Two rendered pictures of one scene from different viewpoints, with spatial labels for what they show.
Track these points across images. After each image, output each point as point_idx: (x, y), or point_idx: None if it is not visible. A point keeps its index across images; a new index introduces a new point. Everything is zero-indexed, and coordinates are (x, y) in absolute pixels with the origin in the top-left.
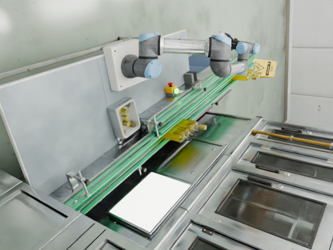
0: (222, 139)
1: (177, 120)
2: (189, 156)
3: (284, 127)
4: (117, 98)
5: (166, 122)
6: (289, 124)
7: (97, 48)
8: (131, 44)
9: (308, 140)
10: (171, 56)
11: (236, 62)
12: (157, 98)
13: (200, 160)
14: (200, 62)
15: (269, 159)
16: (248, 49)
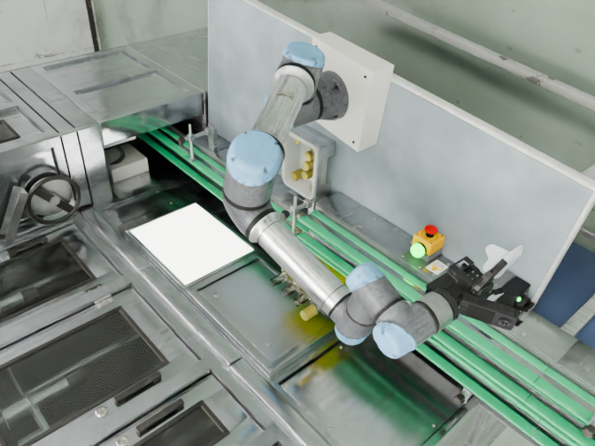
0: (313, 383)
1: (336, 265)
2: (268, 303)
3: None
4: (323, 130)
5: (335, 248)
6: None
7: (522, 72)
8: (346, 60)
9: None
10: (487, 193)
11: (318, 271)
12: (400, 221)
13: (243, 314)
14: None
15: (186, 438)
16: (358, 299)
